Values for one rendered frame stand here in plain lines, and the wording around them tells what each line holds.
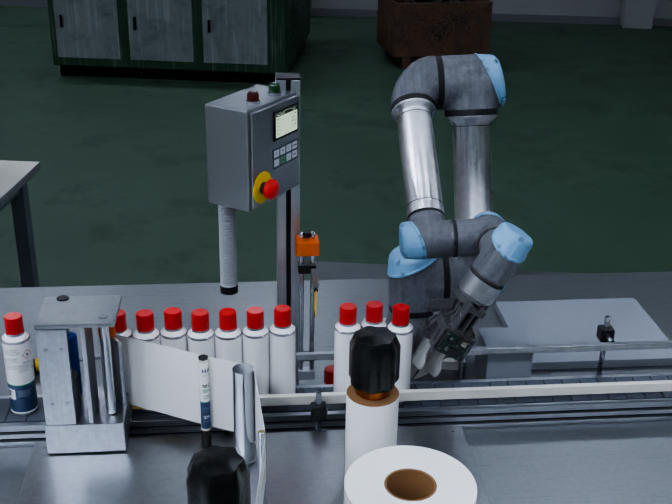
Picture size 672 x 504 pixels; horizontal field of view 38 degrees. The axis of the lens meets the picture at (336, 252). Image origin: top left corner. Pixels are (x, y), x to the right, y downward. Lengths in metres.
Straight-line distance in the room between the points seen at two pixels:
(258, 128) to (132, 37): 6.30
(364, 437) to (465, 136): 0.78
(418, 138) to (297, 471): 0.72
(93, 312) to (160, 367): 0.17
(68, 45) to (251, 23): 1.49
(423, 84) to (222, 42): 5.81
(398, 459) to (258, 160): 0.58
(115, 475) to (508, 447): 0.75
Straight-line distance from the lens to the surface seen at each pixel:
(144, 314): 1.86
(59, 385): 1.79
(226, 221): 1.88
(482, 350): 2.01
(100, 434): 1.83
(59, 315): 1.76
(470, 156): 2.13
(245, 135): 1.72
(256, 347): 1.87
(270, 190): 1.75
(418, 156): 2.00
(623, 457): 1.99
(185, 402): 1.83
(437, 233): 1.90
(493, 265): 1.83
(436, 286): 2.14
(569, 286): 2.63
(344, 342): 1.88
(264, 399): 1.91
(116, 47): 8.07
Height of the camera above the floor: 1.94
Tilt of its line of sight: 24 degrees down
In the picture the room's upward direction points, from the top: 1 degrees clockwise
